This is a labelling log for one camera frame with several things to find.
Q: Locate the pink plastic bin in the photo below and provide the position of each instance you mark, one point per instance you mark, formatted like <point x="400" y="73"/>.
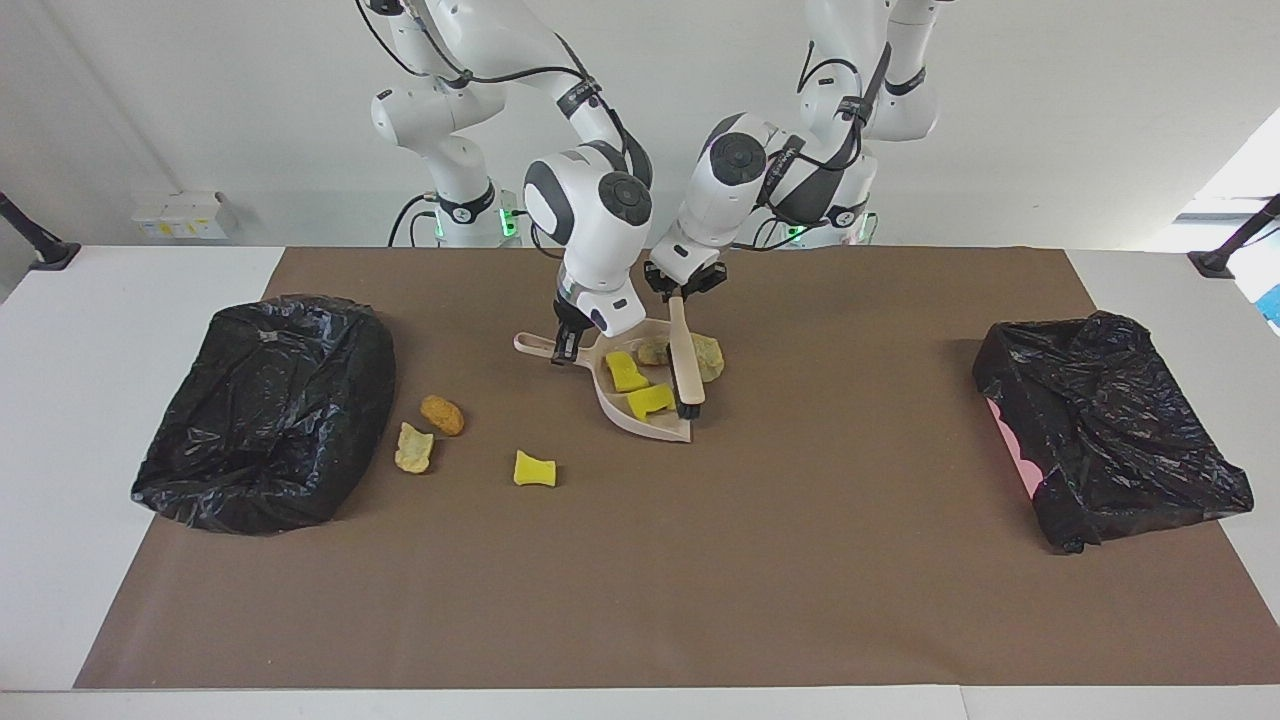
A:
<point x="1020" y="455"/>

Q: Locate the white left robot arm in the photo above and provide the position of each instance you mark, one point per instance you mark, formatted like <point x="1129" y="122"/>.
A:
<point x="705" y="220"/>

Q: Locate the beige plastic dustpan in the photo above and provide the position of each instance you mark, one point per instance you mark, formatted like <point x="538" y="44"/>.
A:
<point x="655" y="428"/>

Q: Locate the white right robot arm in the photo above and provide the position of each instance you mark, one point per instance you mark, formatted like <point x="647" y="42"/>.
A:
<point x="590" y="190"/>

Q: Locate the small pale stone chunk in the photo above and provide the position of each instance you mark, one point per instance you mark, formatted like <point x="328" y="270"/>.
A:
<point x="654" y="351"/>

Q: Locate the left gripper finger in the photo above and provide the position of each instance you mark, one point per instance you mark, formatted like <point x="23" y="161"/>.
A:
<point x="715" y="282"/>
<point x="659" y="284"/>

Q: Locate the large pale stone chunk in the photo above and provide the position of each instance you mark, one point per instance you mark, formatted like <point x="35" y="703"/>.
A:
<point x="709" y="358"/>

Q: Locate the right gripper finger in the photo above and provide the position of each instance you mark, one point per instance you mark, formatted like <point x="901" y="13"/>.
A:
<point x="565" y="352"/>

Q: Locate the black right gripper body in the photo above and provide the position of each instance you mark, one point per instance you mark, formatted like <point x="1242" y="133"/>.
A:
<point x="574" y="322"/>

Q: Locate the brown table mat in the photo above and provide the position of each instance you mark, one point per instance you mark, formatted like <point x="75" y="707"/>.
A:
<point x="700" y="600"/>

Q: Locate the brown potato-shaped lump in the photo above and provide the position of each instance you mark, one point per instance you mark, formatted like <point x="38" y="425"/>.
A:
<point x="442" y="414"/>

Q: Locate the blue object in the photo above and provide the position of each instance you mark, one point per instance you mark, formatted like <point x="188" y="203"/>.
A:
<point x="1272" y="305"/>

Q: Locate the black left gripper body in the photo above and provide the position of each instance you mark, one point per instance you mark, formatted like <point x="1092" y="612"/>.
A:
<point x="685" y="275"/>

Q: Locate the black plastic trash bag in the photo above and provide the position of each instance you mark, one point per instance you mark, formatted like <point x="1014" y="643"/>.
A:
<point x="1110" y="420"/>
<point x="260" y="420"/>

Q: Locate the yellow sponge piece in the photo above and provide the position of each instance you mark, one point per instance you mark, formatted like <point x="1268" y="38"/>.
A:
<point x="650" y="402"/>
<point x="625" y="370"/>
<point x="533" y="470"/>

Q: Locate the white wall socket box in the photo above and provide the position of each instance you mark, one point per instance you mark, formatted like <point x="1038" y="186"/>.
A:
<point x="185" y="215"/>

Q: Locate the black camera stand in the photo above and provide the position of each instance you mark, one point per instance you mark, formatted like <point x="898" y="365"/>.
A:
<point x="1225" y="250"/>
<point x="40" y="245"/>

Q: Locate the beige hand brush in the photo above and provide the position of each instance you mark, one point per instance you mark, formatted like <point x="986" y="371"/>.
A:
<point x="685" y="360"/>

